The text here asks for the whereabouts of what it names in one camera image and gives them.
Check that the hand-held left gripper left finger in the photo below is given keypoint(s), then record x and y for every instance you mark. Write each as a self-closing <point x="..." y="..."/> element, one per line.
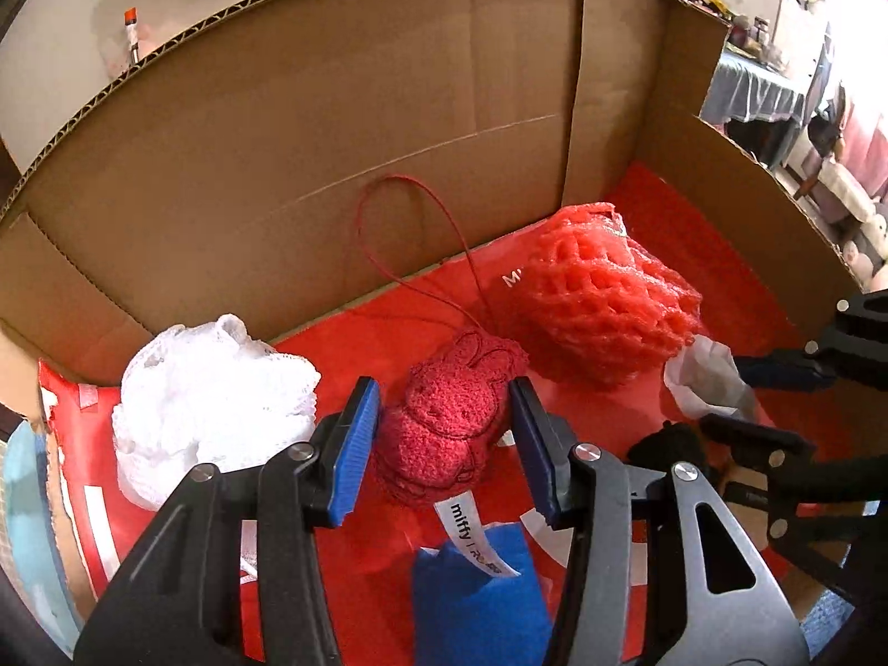
<point x="354" y="451"/>

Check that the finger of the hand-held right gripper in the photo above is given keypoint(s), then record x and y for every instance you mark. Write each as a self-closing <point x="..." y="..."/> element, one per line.
<point x="784" y="369"/>
<point x="756" y="437"/>

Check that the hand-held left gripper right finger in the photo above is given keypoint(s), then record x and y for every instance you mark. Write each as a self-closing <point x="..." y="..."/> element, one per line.
<point x="534" y="451"/>

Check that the white cloth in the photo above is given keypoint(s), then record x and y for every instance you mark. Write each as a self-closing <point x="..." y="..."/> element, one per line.
<point x="701" y="374"/>

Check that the red crochet bunny toy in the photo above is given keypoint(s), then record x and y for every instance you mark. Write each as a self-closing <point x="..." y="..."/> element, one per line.
<point x="444" y="416"/>

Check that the cardboard box with red lining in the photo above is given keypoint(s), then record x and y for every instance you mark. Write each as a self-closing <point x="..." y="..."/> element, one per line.
<point x="277" y="152"/>

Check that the white mesh bath puff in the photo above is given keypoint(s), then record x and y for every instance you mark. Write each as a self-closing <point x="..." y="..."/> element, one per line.
<point x="208" y="388"/>

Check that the pile of plush toys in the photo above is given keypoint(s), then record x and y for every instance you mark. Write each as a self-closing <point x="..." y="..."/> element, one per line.
<point x="857" y="222"/>

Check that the red foam net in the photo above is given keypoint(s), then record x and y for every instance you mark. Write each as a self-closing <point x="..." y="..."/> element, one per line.
<point x="596" y="291"/>

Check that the blue knitted blanket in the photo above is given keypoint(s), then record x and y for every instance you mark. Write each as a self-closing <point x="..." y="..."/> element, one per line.
<point x="829" y="614"/>

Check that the table with grey cloth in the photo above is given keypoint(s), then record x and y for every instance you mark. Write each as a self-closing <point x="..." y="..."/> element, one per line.
<point x="749" y="90"/>

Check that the row of cosmetic bottles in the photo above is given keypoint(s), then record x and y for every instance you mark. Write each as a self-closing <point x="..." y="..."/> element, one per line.
<point x="721" y="7"/>

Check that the white glue stick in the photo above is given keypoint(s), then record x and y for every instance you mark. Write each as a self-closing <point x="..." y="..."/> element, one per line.
<point x="130" y="35"/>

